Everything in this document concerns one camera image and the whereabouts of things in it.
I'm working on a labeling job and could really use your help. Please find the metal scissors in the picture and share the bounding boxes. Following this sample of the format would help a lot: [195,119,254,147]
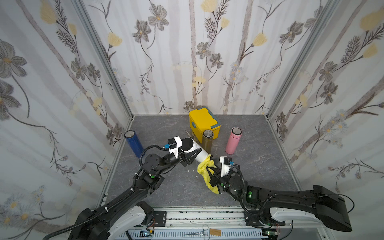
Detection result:
[184,225,210,240]

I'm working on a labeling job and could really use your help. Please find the green circuit board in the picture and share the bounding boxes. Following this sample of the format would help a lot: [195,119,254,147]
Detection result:
[139,230,154,238]

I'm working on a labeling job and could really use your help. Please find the brown cardboard tag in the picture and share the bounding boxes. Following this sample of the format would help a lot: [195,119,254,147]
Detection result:
[209,229,222,237]

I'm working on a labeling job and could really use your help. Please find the blue thermos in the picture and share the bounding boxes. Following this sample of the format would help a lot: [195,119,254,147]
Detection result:
[124,130,144,158]

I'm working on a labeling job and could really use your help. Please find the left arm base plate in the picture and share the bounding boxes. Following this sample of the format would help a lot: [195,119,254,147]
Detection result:
[143,211,167,228]

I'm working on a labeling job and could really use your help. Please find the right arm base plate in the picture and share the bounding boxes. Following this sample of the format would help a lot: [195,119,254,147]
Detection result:
[244,209,286,228]

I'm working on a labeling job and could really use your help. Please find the pink thermos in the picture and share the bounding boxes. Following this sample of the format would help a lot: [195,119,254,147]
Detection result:
[225,127,243,155]

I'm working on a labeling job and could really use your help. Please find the white slotted cable duct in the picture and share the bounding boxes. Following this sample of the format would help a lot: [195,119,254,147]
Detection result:
[116,229,269,240]

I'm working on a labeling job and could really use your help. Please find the yellow storage box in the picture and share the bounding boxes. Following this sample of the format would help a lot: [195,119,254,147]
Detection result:
[189,107,221,143]

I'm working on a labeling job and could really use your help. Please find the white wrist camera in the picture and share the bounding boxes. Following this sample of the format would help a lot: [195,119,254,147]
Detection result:
[219,156,234,178]
[165,136,182,159]

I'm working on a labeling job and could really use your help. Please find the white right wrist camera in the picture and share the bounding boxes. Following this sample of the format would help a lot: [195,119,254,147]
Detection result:
[219,156,234,178]

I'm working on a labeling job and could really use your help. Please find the yellow grey cleaning cloth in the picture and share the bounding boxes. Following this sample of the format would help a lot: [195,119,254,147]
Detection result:
[197,159,220,194]

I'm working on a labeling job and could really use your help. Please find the gold thermos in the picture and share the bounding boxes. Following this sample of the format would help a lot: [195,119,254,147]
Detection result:
[202,130,214,154]

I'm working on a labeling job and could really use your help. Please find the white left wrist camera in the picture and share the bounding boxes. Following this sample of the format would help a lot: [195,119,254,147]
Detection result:
[165,136,182,159]

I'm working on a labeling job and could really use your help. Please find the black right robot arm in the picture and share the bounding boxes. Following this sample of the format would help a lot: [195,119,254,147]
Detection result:
[203,165,352,232]

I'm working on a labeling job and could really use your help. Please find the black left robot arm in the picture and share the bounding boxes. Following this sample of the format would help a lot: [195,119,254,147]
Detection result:
[43,148,202,240]

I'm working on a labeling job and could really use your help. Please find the white thermos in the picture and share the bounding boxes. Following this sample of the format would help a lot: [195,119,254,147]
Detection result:
[181,137,211,163]

